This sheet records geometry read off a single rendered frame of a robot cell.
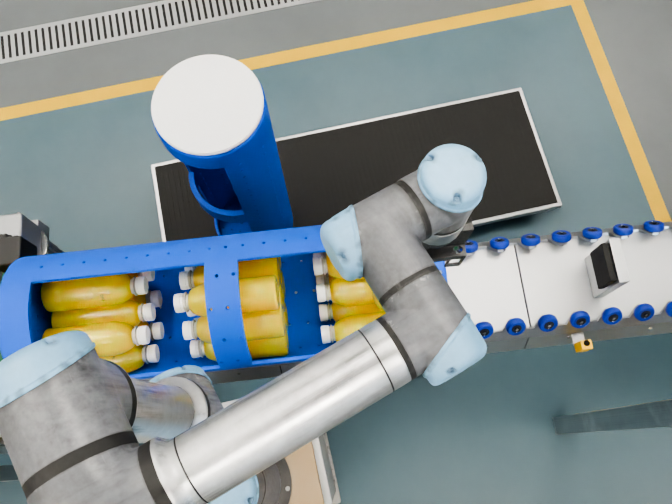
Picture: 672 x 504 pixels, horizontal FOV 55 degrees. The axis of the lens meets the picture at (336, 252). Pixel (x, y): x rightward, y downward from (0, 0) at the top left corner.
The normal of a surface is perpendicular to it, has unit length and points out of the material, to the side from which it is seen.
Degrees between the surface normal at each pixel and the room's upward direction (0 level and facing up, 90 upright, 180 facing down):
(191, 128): 0
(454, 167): 2
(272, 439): 26
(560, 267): 0
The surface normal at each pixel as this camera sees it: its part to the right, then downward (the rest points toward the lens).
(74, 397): 0.53, -0.55
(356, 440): -0.01, -0.29
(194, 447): -0.19, -0.54
